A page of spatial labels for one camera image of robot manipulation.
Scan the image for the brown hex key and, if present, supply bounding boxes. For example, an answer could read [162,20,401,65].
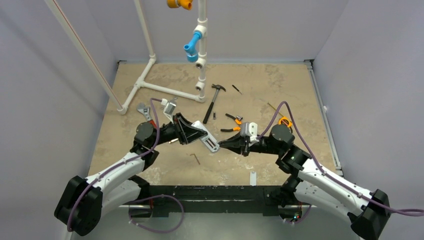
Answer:
[190,153,200,165]

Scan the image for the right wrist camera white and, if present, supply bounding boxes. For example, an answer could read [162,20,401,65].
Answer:
[239,122,259,146]

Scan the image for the orange pipe fitting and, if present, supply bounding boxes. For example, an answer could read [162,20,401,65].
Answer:
[166,0,193,11]

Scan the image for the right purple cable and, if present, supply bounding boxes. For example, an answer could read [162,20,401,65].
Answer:
[258,100,424,218]

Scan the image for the orange handled pliers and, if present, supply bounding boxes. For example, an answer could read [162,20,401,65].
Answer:
[220,113,244,133]

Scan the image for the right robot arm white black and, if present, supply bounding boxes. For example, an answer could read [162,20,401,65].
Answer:
[218,122,391,240]

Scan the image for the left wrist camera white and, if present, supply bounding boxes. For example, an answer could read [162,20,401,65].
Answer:
[161,97,177,122]

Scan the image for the black handled hammer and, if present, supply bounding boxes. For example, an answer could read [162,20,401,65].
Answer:
[202,84,226,124]

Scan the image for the silver battery cover plate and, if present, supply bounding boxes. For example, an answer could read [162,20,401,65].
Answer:
[249,171,257,187]

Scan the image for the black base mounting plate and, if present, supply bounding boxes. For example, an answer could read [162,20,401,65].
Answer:
[127,174,314,219]

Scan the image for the purple cable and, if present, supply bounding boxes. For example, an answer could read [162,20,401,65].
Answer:
[258,100,424,218]
[66,97,185,234]

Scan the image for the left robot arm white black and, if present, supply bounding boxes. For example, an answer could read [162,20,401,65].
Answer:
[53,113,216,236]

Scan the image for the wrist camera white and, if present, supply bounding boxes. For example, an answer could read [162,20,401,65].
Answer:
[161,97,177,122]
[239,122,259,146]

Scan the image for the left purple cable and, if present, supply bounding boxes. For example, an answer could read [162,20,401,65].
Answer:
[66,97,185,234]

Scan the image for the white PVC pipe frame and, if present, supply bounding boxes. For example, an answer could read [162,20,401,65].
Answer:
[44,0,210,116]

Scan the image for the aluminium rail frame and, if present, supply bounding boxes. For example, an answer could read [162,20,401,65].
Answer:
[61,59,372,240]

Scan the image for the blue pipe fitting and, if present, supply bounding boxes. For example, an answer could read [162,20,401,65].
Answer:
[183,31,203,63]

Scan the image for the orange tape measure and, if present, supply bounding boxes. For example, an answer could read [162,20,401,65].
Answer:
[267,102,293,133]

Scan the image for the adjustable wrench red handle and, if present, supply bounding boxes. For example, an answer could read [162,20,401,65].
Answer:
[136,102,156,127]

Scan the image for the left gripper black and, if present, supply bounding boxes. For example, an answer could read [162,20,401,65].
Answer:
[149,113,207,149]

